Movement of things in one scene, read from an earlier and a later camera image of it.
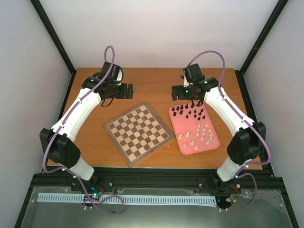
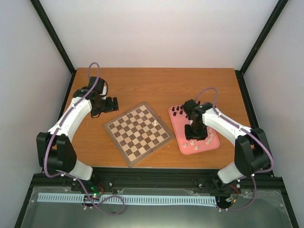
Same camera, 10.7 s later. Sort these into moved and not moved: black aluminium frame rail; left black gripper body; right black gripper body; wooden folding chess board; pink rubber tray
Moved: right black gripper body; left black gripper body
Not moved: black aluminium frame rail; pink rubber tray; wooden folding chess board
